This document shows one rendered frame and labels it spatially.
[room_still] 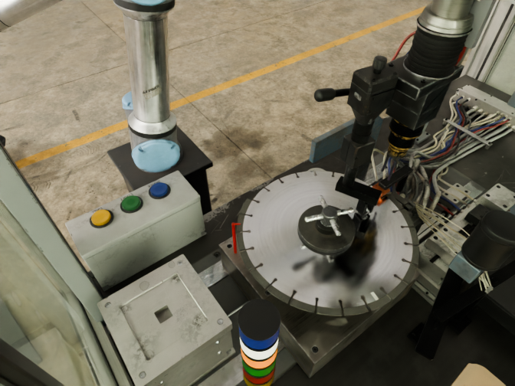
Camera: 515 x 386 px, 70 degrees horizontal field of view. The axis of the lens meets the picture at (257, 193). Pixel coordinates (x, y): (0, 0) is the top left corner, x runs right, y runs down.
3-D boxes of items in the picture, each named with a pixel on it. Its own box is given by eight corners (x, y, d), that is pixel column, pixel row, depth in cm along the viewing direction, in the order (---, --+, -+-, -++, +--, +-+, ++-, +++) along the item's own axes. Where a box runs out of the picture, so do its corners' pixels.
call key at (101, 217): (97, 231, 80) (94, 226, 78) (91, 220, 82) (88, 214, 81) (115, 223, 81) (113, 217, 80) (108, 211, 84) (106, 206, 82)
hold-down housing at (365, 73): (349, 174, 65) (376, 70, 50) (333, 158, 68) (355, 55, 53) (373, 164, 68) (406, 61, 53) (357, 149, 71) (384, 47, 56)
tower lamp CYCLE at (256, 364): (254, 377, 44) (254, 369, 41) (234, 346, 46) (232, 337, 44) (284, 354, 45) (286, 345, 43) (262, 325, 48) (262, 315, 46)
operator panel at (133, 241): (103, 292, 86) (80, 256, 74) (87, 259, 91) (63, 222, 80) (207, 233, 97) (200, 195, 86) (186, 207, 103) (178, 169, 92)
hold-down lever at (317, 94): (337, 122, 56) (340, 107, 54) (309, 104, 59) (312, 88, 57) (372, 105, 59) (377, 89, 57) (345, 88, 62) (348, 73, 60)
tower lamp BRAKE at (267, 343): (254, 359, 39) (254, 349, 37) (231, 325, 41) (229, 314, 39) (287, 334, 41) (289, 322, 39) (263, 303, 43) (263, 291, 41)
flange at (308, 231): (343, 262, 68) (346, 254, 66) (288, 238, 71) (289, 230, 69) (362, 220, 74) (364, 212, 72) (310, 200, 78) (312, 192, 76)
